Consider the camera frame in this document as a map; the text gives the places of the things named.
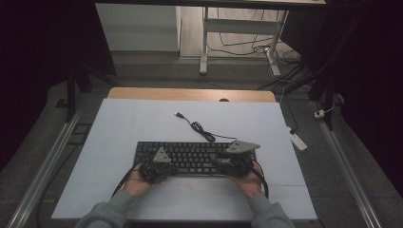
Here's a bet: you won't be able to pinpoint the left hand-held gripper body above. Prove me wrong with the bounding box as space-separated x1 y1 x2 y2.
138 146 172 184

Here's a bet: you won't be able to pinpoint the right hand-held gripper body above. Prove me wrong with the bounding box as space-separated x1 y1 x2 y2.
225 140 261 178

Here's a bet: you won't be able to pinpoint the black keyboard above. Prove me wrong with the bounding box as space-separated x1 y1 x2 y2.
132 141 258 178

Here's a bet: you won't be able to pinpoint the person's left hand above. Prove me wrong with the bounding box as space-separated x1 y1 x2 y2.
123 162 154 199

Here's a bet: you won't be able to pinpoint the person's right hand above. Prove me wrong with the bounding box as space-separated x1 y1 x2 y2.
227 161 264 200

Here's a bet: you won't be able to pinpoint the white board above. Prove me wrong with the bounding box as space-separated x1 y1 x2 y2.
50 98 318 221

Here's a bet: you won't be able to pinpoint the white power strip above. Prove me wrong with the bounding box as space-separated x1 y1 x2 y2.
286 126 309 152

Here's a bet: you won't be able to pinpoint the wooden table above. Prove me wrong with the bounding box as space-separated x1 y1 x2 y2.
107 86 278 104

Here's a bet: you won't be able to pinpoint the black stand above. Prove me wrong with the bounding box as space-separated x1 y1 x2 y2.
278 12 369 131
64 58 112 124

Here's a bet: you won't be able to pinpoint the white-legged desk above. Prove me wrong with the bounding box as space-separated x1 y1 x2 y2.
94 0 327 77

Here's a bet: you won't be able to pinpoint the white cabinet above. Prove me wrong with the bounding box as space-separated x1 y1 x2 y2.
95 3 182 52

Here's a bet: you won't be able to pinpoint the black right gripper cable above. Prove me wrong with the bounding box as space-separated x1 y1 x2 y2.
251 159 270 200

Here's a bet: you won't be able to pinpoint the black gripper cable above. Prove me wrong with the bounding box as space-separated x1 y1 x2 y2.
251 159 270 200
111 166 141 200

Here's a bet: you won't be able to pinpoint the black keyboard cable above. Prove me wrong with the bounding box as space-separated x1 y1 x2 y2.
174 111 238 144

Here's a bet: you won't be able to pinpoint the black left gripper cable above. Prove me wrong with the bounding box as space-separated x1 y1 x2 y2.
111 166 141 200

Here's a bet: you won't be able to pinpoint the aluminium rail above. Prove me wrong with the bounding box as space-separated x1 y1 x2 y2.
312 101 384 228
6 96 87 228

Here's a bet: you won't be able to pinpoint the black floor cables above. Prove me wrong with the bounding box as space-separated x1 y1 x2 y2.
207 8 303 93

